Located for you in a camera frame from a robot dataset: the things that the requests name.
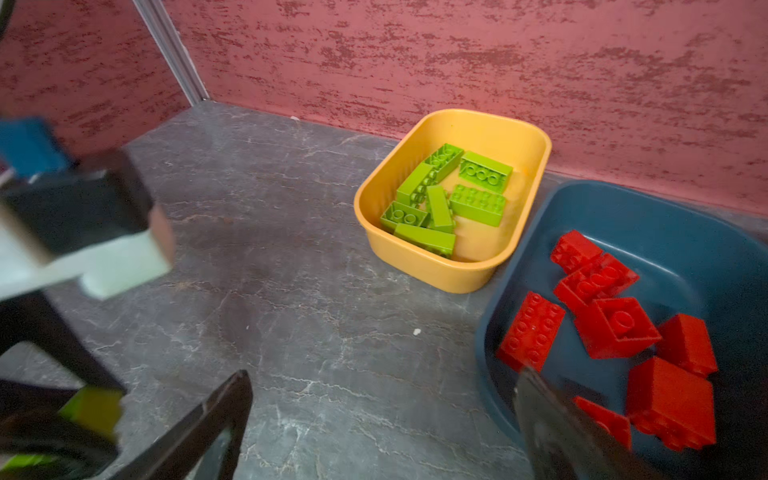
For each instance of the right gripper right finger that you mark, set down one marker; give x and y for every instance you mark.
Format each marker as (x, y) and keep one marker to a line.
(562, 442)

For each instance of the green long lego brick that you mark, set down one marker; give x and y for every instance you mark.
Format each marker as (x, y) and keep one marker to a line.
(478, 205)
(90, 411)

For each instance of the left corner aluminium post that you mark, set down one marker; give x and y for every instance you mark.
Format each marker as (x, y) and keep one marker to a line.
(168, 40)

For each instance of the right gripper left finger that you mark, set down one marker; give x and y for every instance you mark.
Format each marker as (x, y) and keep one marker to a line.
(206, 442)

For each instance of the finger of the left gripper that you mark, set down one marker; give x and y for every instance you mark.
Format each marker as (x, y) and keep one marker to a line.
(32, 318)
(48, 441)

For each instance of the red long lego brick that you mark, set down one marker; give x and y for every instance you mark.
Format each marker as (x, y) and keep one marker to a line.
(605, 277)
(529, 338)

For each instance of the yellow plastic bin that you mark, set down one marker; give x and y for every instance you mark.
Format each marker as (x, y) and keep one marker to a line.
(479, 248)

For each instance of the small green lego brick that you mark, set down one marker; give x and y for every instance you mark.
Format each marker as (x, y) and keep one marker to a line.
(399, 213)

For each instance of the small red lego brick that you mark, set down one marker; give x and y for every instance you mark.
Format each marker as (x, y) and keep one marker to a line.
(573, 251)

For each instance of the teal plastic bin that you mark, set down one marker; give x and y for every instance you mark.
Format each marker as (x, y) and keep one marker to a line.
(687, 262)

